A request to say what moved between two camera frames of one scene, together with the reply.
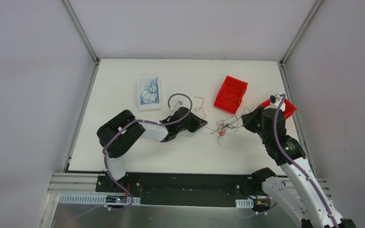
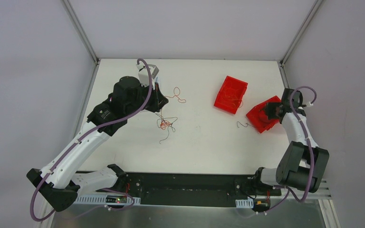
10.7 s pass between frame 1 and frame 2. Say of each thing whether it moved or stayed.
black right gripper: moved
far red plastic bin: stayed
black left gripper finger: moved
